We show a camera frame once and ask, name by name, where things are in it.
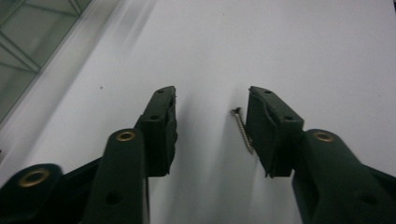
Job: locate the small metal screw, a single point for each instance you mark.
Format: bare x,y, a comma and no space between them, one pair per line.
243,130

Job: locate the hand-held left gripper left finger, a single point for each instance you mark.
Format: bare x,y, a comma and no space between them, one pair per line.
155,137

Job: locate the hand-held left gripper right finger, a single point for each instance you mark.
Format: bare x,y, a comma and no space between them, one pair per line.
274,140

